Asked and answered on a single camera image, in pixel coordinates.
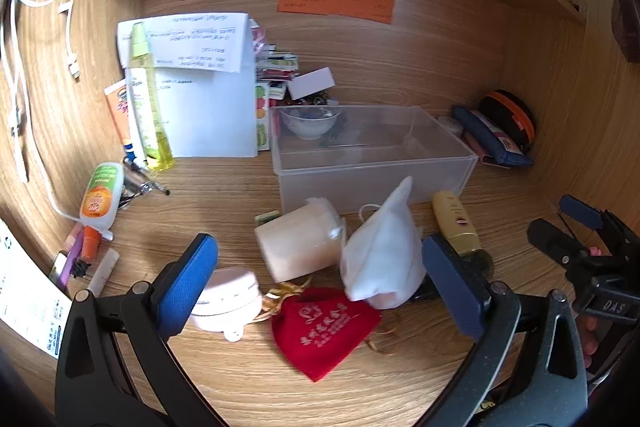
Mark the red embroidered pouch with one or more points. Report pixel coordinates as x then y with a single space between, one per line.
322 329

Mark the white cloth pouch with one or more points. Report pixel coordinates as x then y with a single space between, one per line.
385 252

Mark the small patterned card box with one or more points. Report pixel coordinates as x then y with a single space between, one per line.
266 217

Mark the yellow spray bottle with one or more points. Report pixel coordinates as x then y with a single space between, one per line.
146 107

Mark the small white cardboard box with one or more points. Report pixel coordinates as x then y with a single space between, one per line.
310 83

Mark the white ceramic bowl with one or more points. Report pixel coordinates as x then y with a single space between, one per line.
310 122

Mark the fruit print carton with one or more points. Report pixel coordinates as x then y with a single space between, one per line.
262 117

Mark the wooden desktop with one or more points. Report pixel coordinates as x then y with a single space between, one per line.
300 399

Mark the dark blue pencil pouch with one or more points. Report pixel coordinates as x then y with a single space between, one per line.
492 137

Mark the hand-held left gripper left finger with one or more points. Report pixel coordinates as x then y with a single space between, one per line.
192 279

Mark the metal pens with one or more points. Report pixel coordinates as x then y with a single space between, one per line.
142 181

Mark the white printed receipt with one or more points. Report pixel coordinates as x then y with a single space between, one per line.
25 297

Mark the white paper bag with note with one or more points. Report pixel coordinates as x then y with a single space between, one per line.
210 107

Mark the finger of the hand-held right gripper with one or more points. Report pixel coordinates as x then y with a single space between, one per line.
555 242
580 211

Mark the person's right hand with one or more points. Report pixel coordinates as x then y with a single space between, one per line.
589 339

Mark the orange lip balm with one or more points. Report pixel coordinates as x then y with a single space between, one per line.
90 247

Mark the yellow cosmetic tube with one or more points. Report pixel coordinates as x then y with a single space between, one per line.
454 223

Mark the white round case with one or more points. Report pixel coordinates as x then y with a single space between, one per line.
227 302

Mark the orange sticky note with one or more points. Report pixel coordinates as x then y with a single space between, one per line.
336 2

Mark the stack of small packets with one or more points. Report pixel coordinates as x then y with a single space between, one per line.
275 67

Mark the white orange squeeze bottle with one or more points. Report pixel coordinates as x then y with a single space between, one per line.
101 197

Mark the black orange round case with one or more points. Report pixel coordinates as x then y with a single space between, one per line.
510 114

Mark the orange cream tube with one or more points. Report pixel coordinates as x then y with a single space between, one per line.
118 107

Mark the clear plastic storage box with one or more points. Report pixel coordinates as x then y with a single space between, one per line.
380 167

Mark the cream cylindrical jar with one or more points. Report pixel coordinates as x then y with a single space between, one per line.
300 247

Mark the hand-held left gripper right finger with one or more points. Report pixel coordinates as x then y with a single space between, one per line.
447 282

